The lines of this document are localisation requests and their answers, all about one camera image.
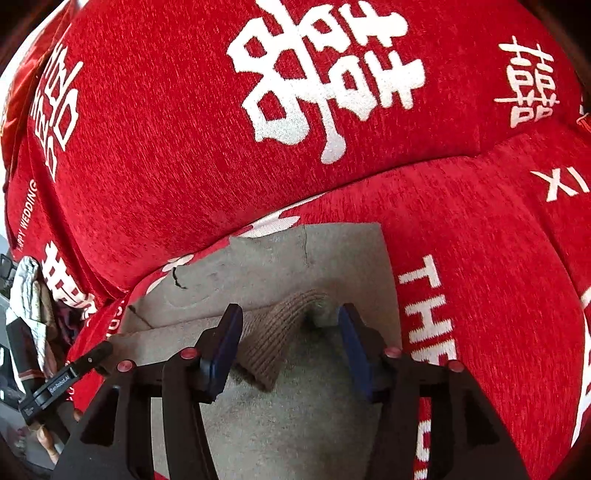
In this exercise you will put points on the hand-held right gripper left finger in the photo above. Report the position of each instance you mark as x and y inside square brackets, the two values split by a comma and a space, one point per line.
[221, 355]

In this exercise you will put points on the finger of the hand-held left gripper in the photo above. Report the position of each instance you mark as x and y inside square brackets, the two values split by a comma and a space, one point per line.
[94, 356]

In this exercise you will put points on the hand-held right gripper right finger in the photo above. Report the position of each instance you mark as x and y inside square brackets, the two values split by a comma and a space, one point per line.
[358, 350]

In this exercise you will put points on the grey knit sweater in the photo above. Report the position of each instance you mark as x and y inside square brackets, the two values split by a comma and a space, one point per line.
[277, 258]

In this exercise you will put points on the person's left hand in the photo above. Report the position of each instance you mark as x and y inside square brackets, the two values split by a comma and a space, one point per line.
[44, 442]

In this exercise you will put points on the dark patterned cloth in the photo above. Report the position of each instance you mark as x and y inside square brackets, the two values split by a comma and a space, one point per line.
[67, 321]

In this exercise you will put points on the silver white crumpled cloth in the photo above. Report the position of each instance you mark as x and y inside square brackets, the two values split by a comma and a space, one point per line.
[30, 295]

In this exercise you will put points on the shiny red cloth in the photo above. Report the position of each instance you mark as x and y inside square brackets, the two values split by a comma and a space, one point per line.
[21, 92]

